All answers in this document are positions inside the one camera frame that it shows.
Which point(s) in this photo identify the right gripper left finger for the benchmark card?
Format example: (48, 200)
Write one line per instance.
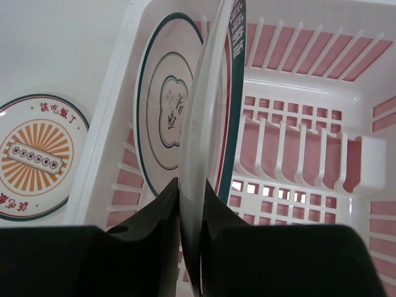
(137, 257)

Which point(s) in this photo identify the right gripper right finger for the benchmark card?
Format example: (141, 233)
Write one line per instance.
(239, 259)

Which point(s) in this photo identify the plate with green red rim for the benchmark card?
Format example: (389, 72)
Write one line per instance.
(210, 127)

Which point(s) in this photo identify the pink white dish rack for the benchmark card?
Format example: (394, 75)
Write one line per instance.
(311, 140)

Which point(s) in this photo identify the orange sunburst plate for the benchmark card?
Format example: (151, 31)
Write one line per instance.
(42, 138)

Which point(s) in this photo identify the plate with cloud outline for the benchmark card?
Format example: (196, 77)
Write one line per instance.
(164, 108)

